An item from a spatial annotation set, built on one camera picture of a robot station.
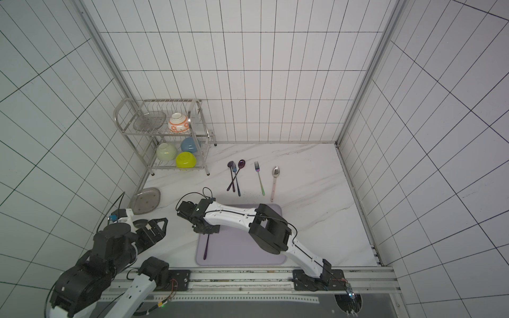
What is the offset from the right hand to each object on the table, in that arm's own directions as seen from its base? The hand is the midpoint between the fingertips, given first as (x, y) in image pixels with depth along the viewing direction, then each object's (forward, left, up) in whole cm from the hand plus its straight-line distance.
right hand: (200, 234), depth 84 cm
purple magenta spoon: (+41, -13, 0) cm, 43 cm away
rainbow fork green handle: (+37, -23, 0) cm, 43 cm away
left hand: (-6, +9, +19) cm, 22 cm away
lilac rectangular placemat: (-4, -16, +1) cm, 17 cm away
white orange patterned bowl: (+37, +12, +31) cm, 50 cm away
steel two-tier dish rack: (+34, +17, +27) cm, 47 cm away
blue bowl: (+47, +17, +7) cm, 50 cm away
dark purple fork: (-6, -4, +1) cm, 7 cm away
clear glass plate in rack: (+43, +28, +27) cm, 58 cm away
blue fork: (+36, -10, 0) cm, 37 cm away
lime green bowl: (+34, +15, +8) cm, 38 cm away
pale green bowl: (+39, +26, +9) cm, 48 cm away
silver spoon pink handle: (+34, -33, +1) cm, 47 cm away
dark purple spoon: (+40, -7, 0) cm, 40 cm away
